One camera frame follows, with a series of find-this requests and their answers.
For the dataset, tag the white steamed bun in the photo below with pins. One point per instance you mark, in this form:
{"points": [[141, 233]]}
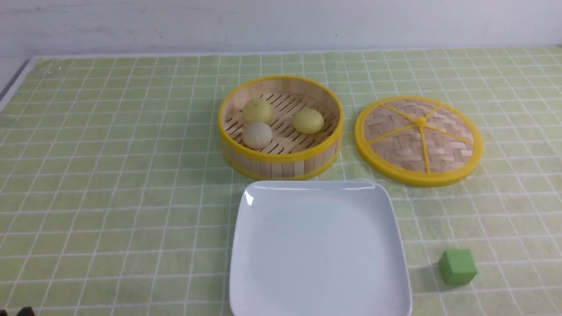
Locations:
{"points": [[257, 135]]}

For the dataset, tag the yellow steamed bun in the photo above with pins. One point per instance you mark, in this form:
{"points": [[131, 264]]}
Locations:
{"points": [[308, 121], [258, 110]]}

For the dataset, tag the white square plate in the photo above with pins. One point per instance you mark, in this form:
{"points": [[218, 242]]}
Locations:
{"points": [[318, 248]]}

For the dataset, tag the bamboo steamer basket yellow rim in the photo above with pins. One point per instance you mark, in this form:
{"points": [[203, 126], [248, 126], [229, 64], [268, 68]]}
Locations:
{"points": [[291, 155]]}

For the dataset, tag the woven bamboo steamer lid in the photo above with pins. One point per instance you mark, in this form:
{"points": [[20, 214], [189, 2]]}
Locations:
{"points": [[418, 141]]}

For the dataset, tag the green checkered tablecloth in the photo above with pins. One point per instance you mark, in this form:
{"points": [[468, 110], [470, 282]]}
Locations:
{"points": [[116, 198]]}

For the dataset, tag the green cube block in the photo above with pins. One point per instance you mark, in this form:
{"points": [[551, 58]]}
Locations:
{"points": [[457, 266]]}

